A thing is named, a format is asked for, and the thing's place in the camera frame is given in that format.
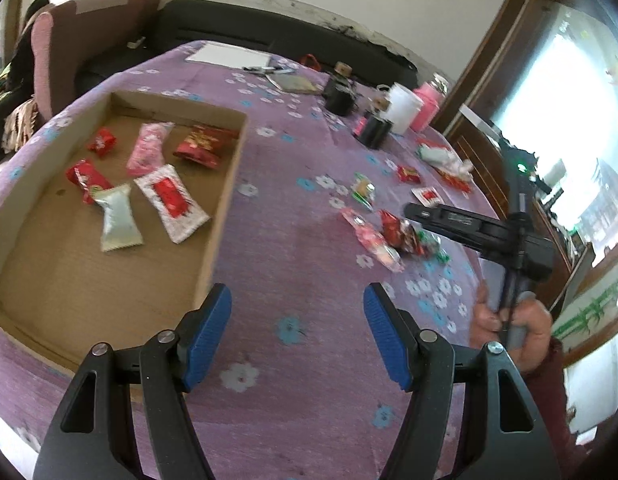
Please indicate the white red square snack packet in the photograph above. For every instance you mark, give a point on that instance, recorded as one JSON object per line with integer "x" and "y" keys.
{"x": 171, "y": 202}

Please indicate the white paper sheet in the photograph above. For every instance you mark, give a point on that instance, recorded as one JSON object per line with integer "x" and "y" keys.
{"x": 229, "y": 55}

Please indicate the white cup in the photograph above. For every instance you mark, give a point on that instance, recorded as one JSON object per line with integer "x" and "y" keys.
{"x": 404, "y": 110}

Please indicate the pink bottle with knitted sleeve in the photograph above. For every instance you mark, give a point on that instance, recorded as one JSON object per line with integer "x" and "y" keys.
{"x": 429, "y": 105}

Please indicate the dark red gold snack packet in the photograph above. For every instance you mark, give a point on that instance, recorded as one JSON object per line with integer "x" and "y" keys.
{"x": 204, "y": 144}

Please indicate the black sofa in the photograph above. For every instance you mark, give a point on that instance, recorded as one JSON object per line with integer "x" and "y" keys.
{"x": 214, "y": 20}

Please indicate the white tissue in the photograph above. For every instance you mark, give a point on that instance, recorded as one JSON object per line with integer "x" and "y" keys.
{"x": 137, "y": 43}

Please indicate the pale green snack packet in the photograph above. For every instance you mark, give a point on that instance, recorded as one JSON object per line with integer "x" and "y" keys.
{"x": 119, "y": 220}

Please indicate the green small candy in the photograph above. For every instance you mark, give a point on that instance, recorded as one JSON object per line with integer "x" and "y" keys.
{"x": 364, "y": 190}

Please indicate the white green printed mat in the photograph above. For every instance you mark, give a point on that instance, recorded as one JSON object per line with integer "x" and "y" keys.
{"x": 589, "y": 315}

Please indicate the greenish notebook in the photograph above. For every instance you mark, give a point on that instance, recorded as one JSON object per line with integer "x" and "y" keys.
{"x": 295, "y": 84}

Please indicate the person's right hand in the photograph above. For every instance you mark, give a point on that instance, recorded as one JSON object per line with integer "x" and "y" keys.
{"x": 536, "y": 330}

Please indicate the long white red snack packet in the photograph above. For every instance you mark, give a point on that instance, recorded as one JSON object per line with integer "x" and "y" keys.
{"x": 428, "y": 195}

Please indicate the pink white snack packet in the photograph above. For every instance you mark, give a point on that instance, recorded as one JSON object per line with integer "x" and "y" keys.
{"x": 371, "y": 240}

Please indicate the purple floral tablecloth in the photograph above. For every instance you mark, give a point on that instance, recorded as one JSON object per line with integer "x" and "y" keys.
{"x": 299, "y": 260}

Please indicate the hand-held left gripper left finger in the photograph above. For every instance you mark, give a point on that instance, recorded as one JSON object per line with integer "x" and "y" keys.
{"x": 209, "y": 340}

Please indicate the brick pattern wooden cabinet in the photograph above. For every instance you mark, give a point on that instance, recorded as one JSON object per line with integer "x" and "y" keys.
{"x": 481, "y": 165}

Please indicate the green twisted candy packet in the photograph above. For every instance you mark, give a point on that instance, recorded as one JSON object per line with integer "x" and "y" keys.
{"x": 434, "y": 251}

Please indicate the cardboard box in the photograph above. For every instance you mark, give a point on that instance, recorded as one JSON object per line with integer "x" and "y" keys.
{"x": 64, "y": 270}

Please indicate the small red green snack packet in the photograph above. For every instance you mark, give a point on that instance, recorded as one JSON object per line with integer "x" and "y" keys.
{"x": 408, "y": 174}

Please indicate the pink garment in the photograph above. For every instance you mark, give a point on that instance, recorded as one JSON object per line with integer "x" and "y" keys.
{"x": 41, "y": 60}

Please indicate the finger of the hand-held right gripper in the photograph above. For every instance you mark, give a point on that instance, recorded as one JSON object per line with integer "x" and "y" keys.
{"x": 454, "y": 225}

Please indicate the small red candy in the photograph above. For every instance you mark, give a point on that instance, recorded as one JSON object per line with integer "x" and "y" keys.
{"x": 101, "y": 141}

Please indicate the wooden door frame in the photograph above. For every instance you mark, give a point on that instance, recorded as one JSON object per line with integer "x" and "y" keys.
{"x": 499, "y": 35}

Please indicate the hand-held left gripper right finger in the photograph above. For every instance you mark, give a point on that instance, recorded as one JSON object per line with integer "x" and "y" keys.
{"x": 384, "y": 340}

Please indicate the bright window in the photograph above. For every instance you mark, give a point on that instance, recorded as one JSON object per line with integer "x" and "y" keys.
{"x": 579, "y": 110}

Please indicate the striped patterned cloth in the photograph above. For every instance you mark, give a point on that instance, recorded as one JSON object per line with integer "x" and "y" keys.
{"x": 21, "y": 122}

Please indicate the brown armchair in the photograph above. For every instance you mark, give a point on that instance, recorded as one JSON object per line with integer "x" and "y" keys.
{"x": 104, "y": 30}

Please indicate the person's right forearm red sleeve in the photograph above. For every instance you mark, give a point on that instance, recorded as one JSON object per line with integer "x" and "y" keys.
{"x": 549, "y": 390}

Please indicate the red gold print snack packet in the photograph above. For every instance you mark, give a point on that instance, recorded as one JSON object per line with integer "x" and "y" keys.
{"x": 394, "y": 227}

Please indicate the white cabinet top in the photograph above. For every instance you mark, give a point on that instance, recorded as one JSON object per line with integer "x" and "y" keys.
{"x": 481, "y": 122}

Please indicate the black jar with wooden lid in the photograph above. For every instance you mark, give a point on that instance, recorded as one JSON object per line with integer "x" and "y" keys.
{"x": 339, "y": 100}
{"x": 373, "y": 130}

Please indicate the pink checkered snack packet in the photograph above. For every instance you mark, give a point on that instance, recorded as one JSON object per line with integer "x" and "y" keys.
{"x": 149, "y": 150}

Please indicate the red cartoon snack packet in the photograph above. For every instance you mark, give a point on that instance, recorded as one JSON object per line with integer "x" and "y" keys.
{"x": 86, "y": 175}

